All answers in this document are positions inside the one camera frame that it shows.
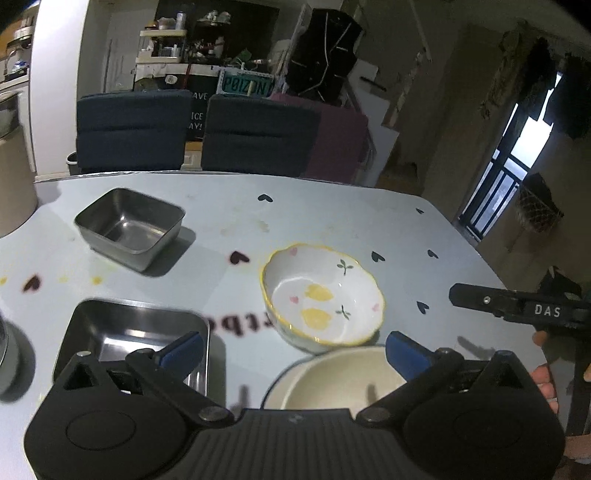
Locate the dark blue chair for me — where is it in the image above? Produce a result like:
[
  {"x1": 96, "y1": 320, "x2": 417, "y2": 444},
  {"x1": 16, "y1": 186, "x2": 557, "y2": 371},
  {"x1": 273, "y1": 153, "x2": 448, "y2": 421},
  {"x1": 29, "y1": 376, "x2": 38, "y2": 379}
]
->
[
  {"x1": 76, "y1": 90, "x2": 192, "y2": 174},
  {"x1": 201, "y1": 95, "x2": 322, "y2": 176}
]

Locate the beige kettle with steel lid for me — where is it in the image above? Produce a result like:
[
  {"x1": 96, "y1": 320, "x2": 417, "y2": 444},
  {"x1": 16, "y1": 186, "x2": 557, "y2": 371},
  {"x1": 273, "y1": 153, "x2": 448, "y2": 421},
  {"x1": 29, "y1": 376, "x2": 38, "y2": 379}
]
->
[{"x1": 0, "y1": 90, "x2": 38, "y2": 238}]

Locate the yellow-rimmed floral bowl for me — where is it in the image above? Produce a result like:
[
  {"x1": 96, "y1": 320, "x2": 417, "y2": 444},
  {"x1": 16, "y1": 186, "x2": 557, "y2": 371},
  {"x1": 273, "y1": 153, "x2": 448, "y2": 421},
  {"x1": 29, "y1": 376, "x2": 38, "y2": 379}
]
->
[{"x1": 260, "y1": 243, "x2": 386, "y2": 355}]

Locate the white shelf rack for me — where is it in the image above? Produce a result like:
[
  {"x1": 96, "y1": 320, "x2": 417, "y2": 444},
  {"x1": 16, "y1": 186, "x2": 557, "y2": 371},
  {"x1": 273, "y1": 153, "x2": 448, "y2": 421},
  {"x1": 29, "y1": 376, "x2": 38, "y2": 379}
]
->
[{"x1": 135, "y1": 28, "x2": 188, "y2": 64}]

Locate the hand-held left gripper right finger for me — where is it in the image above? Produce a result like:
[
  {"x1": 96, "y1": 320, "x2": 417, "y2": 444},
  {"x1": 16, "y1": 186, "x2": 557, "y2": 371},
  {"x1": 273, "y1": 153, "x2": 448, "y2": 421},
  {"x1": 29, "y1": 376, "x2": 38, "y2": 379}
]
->
[{"x1": 355, "y1": 331, "x2": 532, "y2": 428}]

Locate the cream handled bowl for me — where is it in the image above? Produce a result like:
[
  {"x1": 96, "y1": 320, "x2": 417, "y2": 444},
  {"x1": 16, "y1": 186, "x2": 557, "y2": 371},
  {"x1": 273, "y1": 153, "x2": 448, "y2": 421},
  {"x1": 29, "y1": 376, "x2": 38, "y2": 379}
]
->
[{"x1": 261, "y1": 344, "x2": 389, "y2": 411}]

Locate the teal licence plate sign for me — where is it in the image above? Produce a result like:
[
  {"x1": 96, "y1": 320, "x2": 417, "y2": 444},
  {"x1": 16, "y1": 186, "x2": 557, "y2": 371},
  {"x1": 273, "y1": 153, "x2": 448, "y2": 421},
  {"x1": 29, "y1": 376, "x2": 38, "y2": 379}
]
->
[{"x1": 217, "y1": 67, "x2": 274, "y2": 99}]

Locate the maroon chair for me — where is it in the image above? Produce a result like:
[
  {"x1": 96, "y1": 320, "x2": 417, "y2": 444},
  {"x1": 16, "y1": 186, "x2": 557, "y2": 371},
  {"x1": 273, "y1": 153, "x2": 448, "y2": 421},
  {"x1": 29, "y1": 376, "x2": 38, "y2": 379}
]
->
[{"x1": 270, "y1": 92, "x2": 370, "y2": 185}]

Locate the black lettered board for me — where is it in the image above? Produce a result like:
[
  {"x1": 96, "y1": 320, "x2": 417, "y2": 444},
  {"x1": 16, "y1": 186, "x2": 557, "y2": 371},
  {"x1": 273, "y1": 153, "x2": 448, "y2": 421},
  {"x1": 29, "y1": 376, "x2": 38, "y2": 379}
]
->
[{"x1": 182, "y1": 76, "x2": 211, "y2": 141}]

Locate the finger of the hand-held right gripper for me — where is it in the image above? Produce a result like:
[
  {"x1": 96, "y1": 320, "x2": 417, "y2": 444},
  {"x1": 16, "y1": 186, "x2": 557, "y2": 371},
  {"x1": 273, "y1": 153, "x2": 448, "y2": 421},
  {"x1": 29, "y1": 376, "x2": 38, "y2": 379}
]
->
[{"x1": 449, "y1": 283, "x2": 532, "y2": 324}]

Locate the mesh basket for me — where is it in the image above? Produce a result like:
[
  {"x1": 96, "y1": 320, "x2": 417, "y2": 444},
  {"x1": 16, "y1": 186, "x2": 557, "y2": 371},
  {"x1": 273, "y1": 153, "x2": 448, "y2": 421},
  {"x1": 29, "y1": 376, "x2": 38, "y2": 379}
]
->
[{"x1": 515, "y1": 173, "x2": 565, "y2": 232}]

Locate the balcony door with railing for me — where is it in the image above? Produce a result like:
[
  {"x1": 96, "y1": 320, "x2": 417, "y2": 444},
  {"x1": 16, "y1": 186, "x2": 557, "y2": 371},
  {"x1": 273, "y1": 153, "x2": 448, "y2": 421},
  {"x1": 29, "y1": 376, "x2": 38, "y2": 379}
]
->
[{"x1": 455, "y1": 74, "x2": 561, "y2": 241}]

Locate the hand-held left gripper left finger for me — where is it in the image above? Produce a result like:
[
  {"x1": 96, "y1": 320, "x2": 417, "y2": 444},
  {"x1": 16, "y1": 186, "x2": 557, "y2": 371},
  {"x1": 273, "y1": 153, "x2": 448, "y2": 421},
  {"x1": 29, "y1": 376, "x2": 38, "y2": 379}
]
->
[{"x1": 54, "y1": 330, "x2": 234, "y2": 428}]

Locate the rectangular steel bowl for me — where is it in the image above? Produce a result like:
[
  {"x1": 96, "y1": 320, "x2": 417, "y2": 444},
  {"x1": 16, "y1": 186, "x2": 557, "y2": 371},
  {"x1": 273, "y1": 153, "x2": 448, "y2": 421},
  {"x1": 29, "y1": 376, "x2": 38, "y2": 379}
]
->
[
  {"x1": 74, "y1": 187, "x2": 186, "y2": 273},
  {"x1": 52, "y1": 299, "x2": 211, "y2": 398}
]

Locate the black vest with white trim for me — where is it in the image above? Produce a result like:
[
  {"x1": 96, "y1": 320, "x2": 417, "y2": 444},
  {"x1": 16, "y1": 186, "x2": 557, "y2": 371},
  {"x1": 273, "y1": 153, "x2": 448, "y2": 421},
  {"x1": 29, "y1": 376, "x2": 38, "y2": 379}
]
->
[{"x1": 286, "y1": 8, "x2": 363, "y2": 100}]

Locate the small round steel bowl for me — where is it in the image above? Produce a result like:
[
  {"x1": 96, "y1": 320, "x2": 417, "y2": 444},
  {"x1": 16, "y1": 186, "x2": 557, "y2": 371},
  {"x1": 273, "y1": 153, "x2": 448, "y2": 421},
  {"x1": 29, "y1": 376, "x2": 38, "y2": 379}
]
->
[{"x1": 0, "y1": 318, "x2": 23, "y2": 393}]

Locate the person's right hand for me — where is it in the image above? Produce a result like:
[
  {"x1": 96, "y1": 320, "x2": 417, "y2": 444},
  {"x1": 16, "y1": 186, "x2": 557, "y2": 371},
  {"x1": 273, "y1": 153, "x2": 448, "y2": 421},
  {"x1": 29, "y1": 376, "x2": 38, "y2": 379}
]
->
[{"x1": 531, "y1": 329, "x2": 560, "y2": 415}]

